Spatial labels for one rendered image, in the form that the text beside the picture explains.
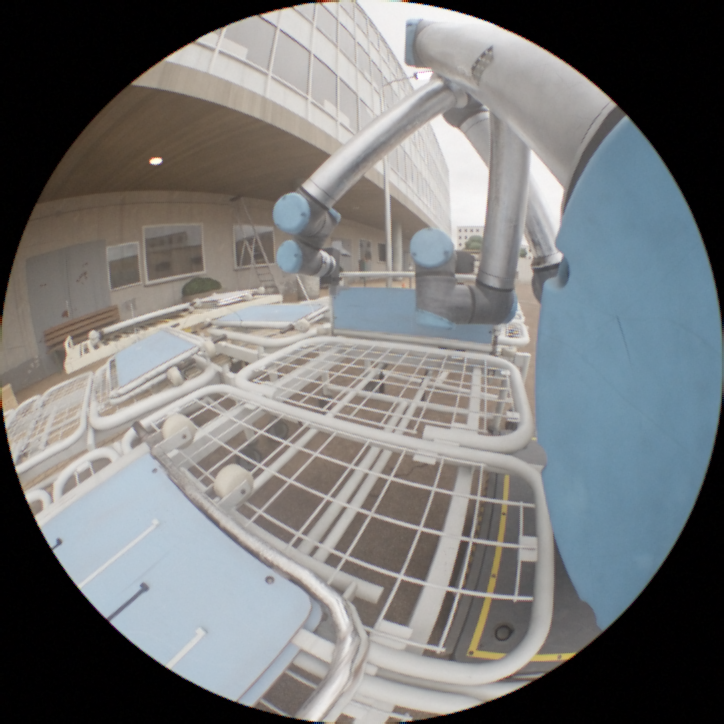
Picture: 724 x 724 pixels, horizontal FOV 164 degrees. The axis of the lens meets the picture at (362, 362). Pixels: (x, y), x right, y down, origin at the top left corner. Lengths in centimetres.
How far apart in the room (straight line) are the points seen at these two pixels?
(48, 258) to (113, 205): 175
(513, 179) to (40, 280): 629
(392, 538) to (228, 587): 70
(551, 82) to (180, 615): 46
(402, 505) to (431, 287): 77
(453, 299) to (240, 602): 58
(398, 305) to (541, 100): 94
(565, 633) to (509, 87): 68
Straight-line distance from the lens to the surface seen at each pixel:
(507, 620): 54
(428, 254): 53
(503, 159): 54
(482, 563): 56
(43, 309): 611
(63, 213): 648
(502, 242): 54
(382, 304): 105
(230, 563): 30
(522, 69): 20
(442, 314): 53
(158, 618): 31
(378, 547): 90
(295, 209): 57
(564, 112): 15
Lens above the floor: 81
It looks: 22 degrees down
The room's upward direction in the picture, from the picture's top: 2 degrees counter-clockwise
